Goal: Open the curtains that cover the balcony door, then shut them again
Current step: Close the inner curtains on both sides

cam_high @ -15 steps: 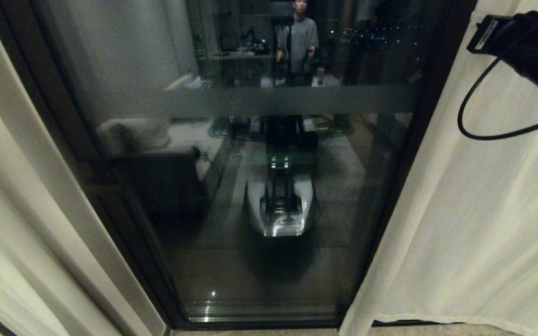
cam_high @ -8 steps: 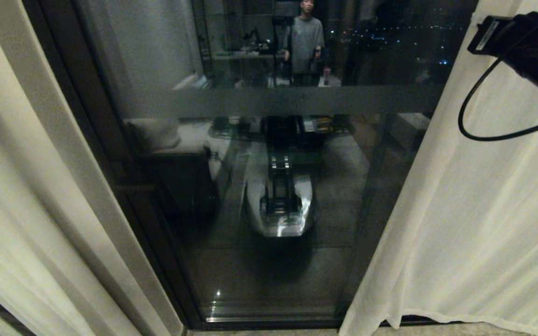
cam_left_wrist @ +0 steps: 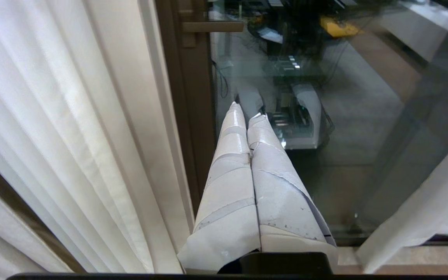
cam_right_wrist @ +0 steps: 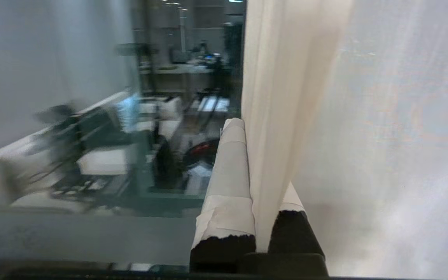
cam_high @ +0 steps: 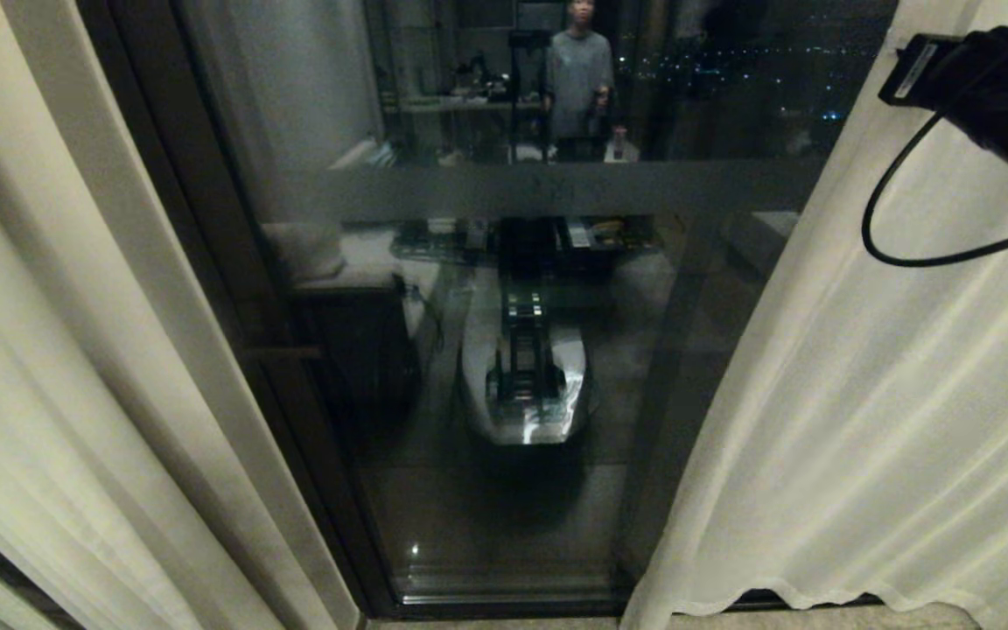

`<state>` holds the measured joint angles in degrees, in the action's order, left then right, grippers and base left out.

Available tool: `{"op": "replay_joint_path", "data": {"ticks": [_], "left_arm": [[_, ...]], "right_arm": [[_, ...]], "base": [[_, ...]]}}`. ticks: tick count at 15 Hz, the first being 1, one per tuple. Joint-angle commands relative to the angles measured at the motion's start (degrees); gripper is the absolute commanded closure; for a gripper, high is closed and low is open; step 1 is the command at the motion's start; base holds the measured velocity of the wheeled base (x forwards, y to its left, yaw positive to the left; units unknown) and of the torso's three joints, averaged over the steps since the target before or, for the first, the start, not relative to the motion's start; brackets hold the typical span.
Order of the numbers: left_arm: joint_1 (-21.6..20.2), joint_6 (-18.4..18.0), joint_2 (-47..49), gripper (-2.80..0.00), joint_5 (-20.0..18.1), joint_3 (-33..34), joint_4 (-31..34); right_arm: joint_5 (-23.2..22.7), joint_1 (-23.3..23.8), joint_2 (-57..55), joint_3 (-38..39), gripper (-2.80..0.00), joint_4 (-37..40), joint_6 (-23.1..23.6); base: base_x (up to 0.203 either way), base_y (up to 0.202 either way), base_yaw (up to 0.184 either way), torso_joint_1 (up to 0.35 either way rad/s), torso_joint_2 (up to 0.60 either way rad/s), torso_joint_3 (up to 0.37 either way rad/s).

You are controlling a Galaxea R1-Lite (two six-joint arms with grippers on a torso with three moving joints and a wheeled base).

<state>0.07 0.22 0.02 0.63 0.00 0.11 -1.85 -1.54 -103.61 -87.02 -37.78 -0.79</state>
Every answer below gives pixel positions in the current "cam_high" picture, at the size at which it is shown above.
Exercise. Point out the glass balcony door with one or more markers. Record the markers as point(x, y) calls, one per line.
point(504, 525)

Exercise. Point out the cream curtain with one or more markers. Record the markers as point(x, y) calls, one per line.
point(75, 350)

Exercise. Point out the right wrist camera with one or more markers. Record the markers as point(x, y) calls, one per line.
point(915, 72)

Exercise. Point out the white curtain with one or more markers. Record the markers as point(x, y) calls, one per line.
point(889, 437)

